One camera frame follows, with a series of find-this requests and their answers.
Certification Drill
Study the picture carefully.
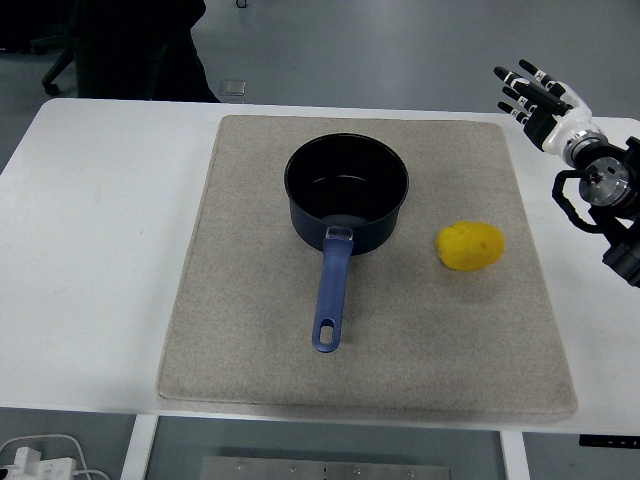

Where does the black office chair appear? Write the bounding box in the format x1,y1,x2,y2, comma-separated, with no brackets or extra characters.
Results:
0,0,76,96

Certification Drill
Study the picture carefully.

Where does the white cable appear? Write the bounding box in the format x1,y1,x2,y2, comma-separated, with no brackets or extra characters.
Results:
0,433,109,480

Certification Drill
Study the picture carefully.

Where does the black table control panel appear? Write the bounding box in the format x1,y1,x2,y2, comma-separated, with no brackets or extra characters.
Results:
578,434,640,448

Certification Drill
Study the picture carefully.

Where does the person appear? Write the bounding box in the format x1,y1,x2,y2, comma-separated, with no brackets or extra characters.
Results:
67,0,222,104

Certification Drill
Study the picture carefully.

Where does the yellow potato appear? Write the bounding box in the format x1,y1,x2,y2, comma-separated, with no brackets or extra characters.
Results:
434,220,505,273

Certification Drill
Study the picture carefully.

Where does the white power strip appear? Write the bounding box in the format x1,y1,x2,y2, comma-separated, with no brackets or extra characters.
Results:
0,447,76,480

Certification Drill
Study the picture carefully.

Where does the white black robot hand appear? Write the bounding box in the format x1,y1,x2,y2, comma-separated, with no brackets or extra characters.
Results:
493,58,596,156

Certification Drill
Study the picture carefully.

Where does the beige fabric mat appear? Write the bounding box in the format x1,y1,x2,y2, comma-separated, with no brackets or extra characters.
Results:
156,114,580,420

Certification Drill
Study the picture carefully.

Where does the grey metal plate with screws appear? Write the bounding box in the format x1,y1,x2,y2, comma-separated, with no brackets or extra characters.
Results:
199,455,451,480

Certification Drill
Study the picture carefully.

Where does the blue pot with handle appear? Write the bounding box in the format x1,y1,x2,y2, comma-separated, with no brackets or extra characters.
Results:
283,132,410,355

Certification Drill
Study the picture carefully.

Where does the white table leg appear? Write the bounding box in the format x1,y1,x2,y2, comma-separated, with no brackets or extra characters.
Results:
499,429,531,480
119,414,160,480

